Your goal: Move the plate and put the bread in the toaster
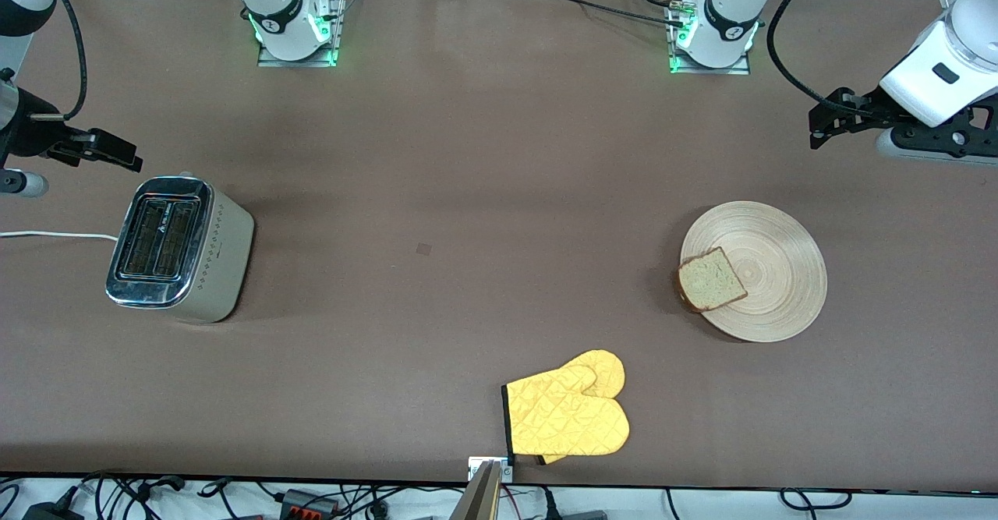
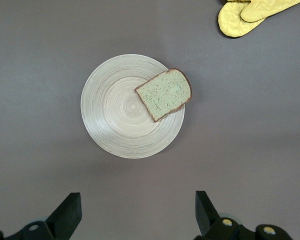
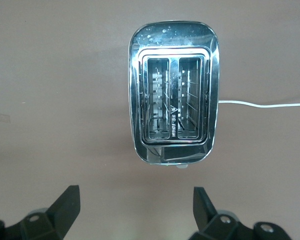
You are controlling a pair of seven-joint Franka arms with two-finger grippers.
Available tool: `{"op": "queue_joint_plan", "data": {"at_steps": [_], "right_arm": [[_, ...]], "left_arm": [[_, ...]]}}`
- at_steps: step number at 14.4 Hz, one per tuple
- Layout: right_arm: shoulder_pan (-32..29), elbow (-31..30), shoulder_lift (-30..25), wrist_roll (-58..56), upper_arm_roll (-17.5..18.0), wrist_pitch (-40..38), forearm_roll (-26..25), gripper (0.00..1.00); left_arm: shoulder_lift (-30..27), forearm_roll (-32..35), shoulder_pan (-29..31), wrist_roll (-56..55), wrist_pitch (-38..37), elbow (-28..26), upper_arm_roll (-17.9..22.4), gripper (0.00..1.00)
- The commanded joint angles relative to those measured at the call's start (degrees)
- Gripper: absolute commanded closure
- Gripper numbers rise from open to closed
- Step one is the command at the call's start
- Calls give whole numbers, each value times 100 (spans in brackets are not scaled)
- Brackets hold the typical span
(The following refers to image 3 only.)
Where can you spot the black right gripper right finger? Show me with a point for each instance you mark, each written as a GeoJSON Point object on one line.
{"type": "Point", "coordinates": [205, 212]}

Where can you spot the chrome and beige two-slot toaster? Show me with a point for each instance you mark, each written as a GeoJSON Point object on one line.
{"type": "Point", "coordinates": [173, 40]}

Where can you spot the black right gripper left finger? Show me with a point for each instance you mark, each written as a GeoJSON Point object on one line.
{"type": "Point", "coordinates": [62, 212]}

